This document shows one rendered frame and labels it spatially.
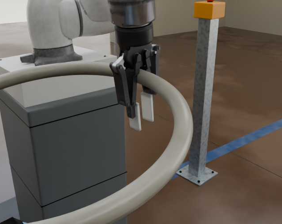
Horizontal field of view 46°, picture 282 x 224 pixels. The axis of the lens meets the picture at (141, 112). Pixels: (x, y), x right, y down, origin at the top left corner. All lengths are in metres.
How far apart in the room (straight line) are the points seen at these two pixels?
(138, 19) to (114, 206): 0.35
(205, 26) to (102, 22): 0.70
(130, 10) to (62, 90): 0.69
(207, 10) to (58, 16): 0.84
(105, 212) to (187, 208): 1.59
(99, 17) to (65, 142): 0.49
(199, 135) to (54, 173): 1.03
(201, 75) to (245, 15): 6.04
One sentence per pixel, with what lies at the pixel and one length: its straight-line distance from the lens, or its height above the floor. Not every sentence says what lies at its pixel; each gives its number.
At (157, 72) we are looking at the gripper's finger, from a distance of 0.73.
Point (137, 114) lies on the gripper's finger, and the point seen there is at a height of 0.95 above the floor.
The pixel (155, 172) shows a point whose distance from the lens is 0.42.
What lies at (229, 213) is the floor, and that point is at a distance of 1.97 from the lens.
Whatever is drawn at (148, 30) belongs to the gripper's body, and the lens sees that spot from 0.64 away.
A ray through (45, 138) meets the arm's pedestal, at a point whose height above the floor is 0.68.
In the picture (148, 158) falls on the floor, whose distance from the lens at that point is 2.38.
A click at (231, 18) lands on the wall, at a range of 8.14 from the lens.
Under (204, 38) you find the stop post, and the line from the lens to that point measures 1.87.
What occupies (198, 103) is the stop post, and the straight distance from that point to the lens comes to 1.98.
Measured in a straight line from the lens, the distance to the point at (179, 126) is 0.50.
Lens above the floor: 1.24
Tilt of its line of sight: 23 degrees down
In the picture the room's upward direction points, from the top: straight up
